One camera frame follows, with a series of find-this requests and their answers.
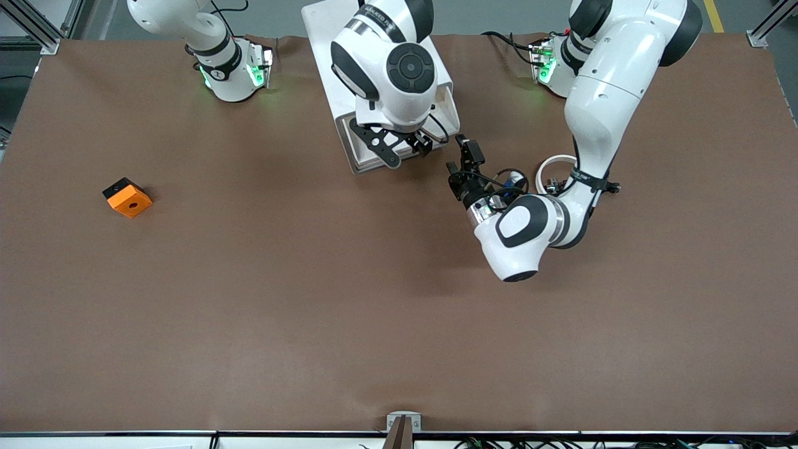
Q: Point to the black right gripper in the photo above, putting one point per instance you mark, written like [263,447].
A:
[421,144]

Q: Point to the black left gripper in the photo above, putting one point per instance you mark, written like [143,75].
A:
[467,187]

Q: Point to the white pulled-out drawer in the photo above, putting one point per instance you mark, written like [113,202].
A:
[361,159]

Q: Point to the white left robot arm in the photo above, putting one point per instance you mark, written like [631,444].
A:
[605,93]

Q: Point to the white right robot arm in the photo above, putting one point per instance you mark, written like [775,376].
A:
[386,93]

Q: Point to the dark brown push button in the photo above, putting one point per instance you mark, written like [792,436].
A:
[552,185]

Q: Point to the white drawer cabinet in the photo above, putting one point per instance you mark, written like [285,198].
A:
[324,62]

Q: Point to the white curved plastic clamp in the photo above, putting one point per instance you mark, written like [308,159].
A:
[548,163]

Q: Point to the brown table mat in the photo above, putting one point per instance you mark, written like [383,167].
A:
[312,312]

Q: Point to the orange and black cube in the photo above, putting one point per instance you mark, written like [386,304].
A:
[131,202]

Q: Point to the grey metal edge bracket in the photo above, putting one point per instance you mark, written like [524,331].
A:
[394,419]

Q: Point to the aluminium frame post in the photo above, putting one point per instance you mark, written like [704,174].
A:
[37,31]
[73,15]
[770,22]

